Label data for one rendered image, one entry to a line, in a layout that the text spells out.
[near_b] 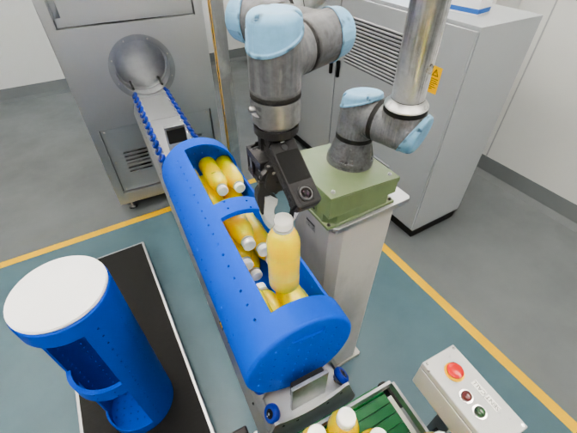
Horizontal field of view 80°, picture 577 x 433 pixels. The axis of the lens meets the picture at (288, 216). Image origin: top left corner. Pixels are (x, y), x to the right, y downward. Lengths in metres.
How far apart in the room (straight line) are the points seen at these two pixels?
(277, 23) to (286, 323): 0.56
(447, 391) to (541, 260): 2.24
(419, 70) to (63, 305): 1.13
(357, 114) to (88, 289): 0.94
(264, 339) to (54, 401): 1.69
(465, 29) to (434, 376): 1.66
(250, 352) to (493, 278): 2.18
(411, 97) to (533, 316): 1.98
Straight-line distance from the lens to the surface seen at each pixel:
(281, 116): 0.51
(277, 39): 0.47
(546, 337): 2.63
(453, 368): 0.93
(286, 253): 0.68
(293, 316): 0.77
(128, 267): 2.46
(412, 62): 0.91
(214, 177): 1.28
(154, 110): 2.40
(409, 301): 2.40
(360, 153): 1.09
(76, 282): 1.24
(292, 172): 0.53
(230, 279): 0.87
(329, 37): 0.55
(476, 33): 2.07
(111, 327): 1.26
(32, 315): 1.23
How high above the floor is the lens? 1.89
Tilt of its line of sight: 43 degrees down
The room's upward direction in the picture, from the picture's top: straight up
